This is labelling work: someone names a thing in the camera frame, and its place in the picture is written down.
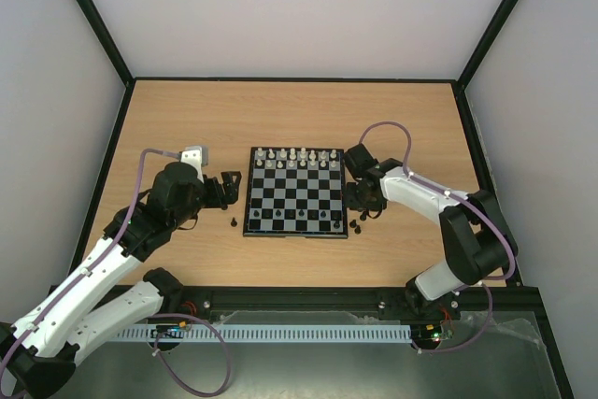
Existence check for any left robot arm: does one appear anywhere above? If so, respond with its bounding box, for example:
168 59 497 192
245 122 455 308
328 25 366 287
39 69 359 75
1 162 241 398

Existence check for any black aluminium front rail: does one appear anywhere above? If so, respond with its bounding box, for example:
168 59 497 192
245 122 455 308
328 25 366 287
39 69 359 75
46 284 543 321

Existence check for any left circuit board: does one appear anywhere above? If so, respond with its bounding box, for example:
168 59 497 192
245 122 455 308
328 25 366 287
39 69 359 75
149 321 192 339

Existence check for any light blue slotted cable duct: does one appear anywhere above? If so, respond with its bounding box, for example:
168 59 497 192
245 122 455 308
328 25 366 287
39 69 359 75
111 324 412 344

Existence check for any black and silver chessboard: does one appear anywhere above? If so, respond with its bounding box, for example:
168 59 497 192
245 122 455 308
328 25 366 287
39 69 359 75
243 147 349 239

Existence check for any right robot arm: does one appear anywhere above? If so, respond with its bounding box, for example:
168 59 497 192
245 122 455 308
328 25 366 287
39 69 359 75
344 144 518 317

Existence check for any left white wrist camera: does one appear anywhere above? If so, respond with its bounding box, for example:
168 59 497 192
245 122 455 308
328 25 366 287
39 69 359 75
179 145 209 181

